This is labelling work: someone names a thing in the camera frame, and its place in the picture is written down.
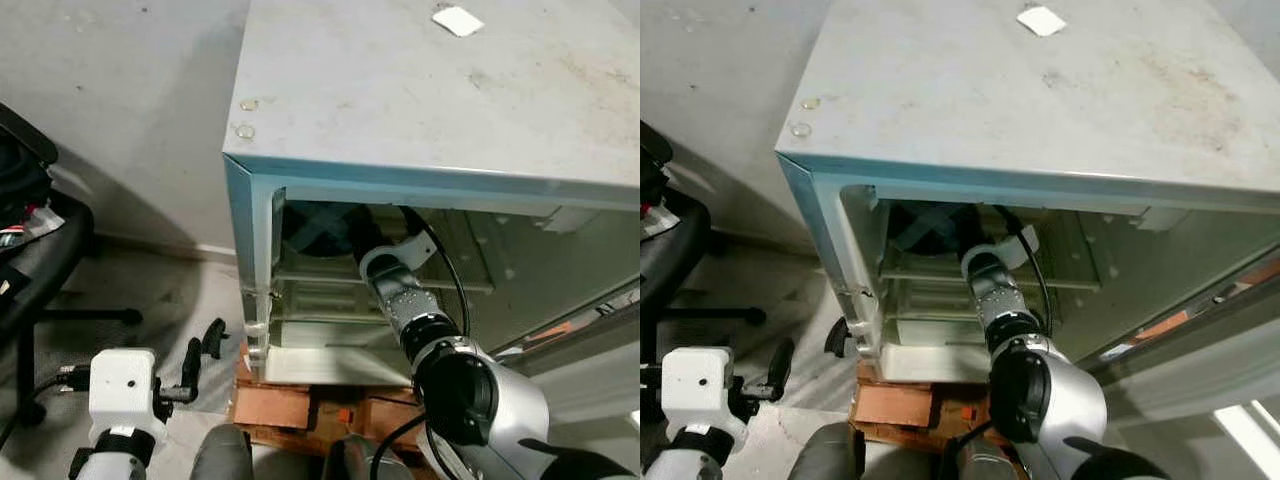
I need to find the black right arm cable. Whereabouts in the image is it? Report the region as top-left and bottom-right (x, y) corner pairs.
(400, 205), (472, 337)
(993, 205), (1052, 337)

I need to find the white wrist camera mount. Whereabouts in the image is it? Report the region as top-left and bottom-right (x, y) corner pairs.
(960, 236), (1042, 279)
(662, 347), (735, 438)
(358, 232), (442, 283)
(88, 348), (157, 442)

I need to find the black office chair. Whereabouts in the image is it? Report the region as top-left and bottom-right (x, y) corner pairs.
(0, 100), (143, 426)
(640, 120), (768, 426)

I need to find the brown wooden pallet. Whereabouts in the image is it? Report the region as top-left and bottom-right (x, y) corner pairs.
(852, 360), (1003, 453)
(228, 345), (433, 453)

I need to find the clear fridge shelf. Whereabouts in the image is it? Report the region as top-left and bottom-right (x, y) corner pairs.
(880, 260), (1091, 293)
(272, 262), (497, 297)

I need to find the white fridge door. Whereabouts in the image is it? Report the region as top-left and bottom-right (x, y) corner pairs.
(1080, 250), (1280, 433)
(490, 285), (641, 426)

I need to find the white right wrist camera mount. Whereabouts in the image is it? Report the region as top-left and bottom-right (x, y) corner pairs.
(960, 236), (1042, 279)
(358, 232), (442, 283)

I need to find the white paper slip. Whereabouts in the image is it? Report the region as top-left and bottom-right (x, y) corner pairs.
(432, 5), (486, 39)
(1017, 5), (1068, 39)

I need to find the white small fridge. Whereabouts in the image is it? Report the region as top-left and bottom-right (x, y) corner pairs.
(222, 0), (641, 387)
(775, 0), (1280, 387)

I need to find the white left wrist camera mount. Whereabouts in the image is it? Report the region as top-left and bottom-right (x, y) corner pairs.
(662, 347), (735, 438)
(88, 348), (157, 442)

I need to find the grey robot right leg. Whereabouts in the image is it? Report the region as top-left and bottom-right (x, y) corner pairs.
(945, 435), (1013, 480)
(320, 435), (383, 480)

